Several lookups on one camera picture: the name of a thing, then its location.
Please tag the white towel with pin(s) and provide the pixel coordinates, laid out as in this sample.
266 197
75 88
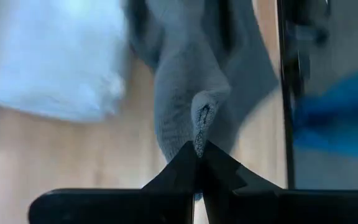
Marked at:
48 56

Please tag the dark grey towel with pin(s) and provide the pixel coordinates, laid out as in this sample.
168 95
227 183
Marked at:
185 77

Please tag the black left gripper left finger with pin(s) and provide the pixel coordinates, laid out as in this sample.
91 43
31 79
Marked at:
120 207

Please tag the black metal table frame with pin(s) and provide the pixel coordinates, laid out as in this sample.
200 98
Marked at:
286 124

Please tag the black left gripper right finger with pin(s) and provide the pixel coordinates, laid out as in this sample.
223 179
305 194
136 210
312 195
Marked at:
275 208

